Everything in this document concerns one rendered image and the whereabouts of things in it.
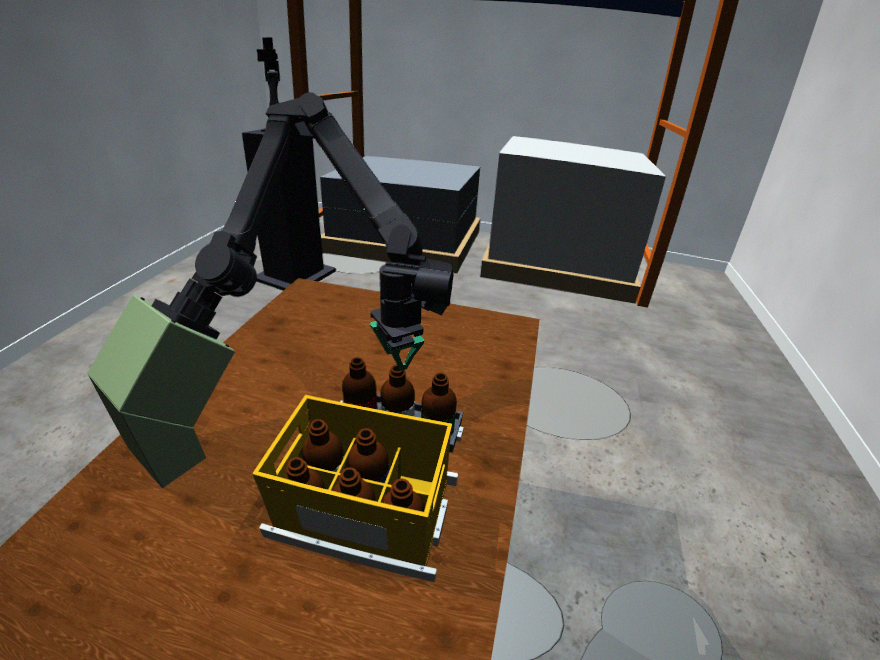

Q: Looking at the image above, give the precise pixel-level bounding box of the brown bottle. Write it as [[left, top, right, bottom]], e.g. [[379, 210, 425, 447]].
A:
[[421, 373, 457, 435], [381, 479, 425, 512], [347, 428, 389, 484], [380, 365, 415, 417], [302, 419, 344, 472], [332, 467, 376, 502], [342, 357, 377, 409], [284, 457, 325, 489]]

